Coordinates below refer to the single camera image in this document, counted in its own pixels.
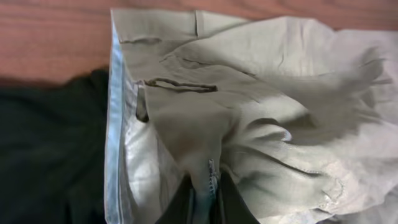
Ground khaki green shorts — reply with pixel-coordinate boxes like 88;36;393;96
104;9;397;223

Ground black folded garment left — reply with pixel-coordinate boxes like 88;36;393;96
1;69;109;223

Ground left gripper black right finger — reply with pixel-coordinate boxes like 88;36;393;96
214;170;259;224

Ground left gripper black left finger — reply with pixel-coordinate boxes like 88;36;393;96
155;175;195;224

